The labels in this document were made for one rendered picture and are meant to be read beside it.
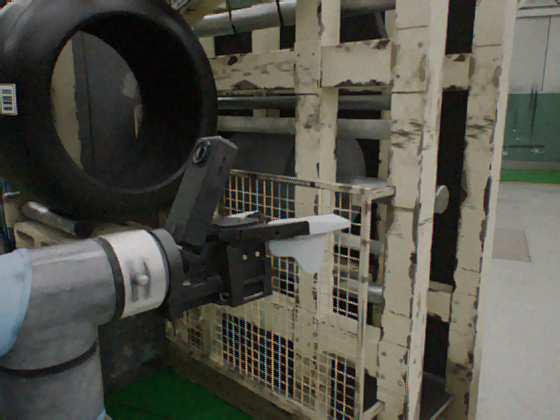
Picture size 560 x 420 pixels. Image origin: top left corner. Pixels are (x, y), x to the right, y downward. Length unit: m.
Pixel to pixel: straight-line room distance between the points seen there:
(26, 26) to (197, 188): 0.78
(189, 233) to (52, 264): 0.12
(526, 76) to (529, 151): 1.38
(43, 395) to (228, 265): 0.19
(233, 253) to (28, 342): 0.19
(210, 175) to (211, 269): 0.09
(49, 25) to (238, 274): 0.82
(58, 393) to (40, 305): 0.08
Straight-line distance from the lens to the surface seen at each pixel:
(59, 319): 0.41
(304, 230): 0.49
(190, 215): 0.46
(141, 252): 0.43
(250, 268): 0.50
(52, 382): 0.43
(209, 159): 0.47
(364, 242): 1.19
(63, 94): 1.61
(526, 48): 10.28
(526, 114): 10.17
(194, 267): 0.48
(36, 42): 1.16
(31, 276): 0.40
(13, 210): 1.55
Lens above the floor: 1.19
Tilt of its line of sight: 12 degrees down
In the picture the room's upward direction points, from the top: straight up
